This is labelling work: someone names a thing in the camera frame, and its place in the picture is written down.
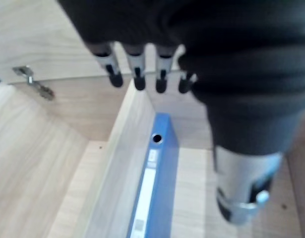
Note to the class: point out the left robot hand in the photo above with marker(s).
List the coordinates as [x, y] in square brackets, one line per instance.
[229, 49]

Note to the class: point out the blue folder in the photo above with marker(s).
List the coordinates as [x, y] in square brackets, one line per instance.
[154, 178]

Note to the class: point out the light wood cabinet door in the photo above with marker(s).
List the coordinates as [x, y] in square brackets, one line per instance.
[38, 39]

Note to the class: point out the metal cabinet door hinge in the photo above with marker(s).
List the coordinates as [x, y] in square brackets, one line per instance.
[34, 83]

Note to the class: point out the light wood cabinet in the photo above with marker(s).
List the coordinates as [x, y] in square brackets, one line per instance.
[43, 153]

